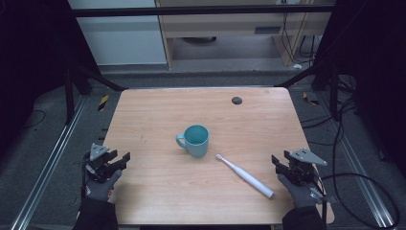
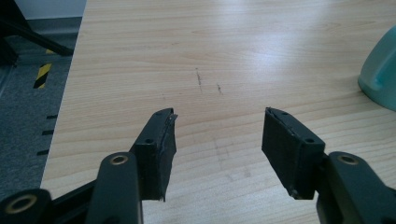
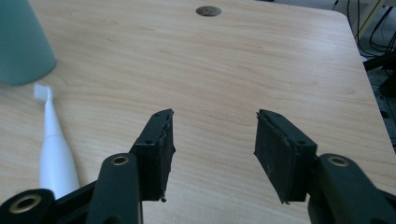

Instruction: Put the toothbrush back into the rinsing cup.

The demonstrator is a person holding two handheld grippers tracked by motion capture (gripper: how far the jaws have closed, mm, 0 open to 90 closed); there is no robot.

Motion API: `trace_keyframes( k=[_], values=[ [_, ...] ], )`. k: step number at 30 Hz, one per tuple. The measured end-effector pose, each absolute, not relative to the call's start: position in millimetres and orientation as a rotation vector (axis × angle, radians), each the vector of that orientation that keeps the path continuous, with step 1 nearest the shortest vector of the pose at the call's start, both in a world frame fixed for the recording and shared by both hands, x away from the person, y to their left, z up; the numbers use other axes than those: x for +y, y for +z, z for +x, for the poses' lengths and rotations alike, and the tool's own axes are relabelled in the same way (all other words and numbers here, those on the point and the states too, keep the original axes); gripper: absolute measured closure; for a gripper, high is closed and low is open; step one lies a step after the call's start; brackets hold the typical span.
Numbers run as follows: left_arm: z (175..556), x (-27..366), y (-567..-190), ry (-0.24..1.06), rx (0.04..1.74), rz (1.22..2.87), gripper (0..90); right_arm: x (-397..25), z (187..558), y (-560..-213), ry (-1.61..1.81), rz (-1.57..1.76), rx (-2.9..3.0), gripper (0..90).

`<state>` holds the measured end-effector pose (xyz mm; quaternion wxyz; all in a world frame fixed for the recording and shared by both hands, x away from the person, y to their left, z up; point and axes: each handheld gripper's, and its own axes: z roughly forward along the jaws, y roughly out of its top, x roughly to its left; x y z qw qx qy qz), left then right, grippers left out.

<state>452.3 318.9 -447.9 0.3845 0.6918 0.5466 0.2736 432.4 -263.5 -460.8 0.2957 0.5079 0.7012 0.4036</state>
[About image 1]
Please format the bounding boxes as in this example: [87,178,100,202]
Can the person's left hand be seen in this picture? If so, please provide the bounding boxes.
[84,169,124,203]

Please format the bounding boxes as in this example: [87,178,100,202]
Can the black floor cables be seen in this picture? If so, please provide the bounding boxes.
[300,75,360,148]

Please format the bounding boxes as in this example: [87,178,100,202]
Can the yellow black tape strip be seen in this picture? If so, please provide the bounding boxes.
[302,91,321,106]
[97,94,110,112]

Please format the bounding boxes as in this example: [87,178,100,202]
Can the white cabinet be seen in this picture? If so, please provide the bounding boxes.
[67,0,169,67]

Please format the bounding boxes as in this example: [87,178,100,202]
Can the black curtain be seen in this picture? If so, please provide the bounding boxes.
[0,0,99,157]
[314,0,406,180]

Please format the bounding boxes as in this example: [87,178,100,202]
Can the person's right hand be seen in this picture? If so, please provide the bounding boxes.
[277,173,321,210]

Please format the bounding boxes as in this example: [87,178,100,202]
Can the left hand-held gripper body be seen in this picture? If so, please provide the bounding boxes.
[82,143,120,184]

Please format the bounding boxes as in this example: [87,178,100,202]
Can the thin black floor cable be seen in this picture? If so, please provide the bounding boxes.
[18,108,47,130]

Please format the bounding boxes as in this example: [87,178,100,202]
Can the black horizontal frame bar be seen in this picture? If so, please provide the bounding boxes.
[67,5,337,18]

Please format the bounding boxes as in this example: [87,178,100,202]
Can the aluminium floor rail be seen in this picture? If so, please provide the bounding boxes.
[315,91,397,230]
[9,95,88,230]

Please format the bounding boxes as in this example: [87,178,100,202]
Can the white electric toothbrush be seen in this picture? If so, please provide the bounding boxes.
[215,153,276,199]

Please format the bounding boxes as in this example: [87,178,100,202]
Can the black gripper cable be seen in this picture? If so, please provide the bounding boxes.
[320,172,401,230]

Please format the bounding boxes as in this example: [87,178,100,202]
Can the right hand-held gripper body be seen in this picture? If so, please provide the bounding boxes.
[284,148,328,187]

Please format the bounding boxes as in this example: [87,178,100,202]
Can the black hanging desk cables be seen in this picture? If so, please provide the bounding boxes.
[280,11,321,65]

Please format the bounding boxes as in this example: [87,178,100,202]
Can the black metal frame strut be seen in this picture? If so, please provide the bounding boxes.
[275,58,340,123]
[64,58,129,127]

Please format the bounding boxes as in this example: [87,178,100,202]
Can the grey cable plug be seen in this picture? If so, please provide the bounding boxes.
[309,187,337,205]

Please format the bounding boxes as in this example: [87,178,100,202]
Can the teal mug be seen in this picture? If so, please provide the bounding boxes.
[175,124,211,159]

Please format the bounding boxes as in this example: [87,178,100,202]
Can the light wooden desk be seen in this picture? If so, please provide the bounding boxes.
[154,0,337,70]

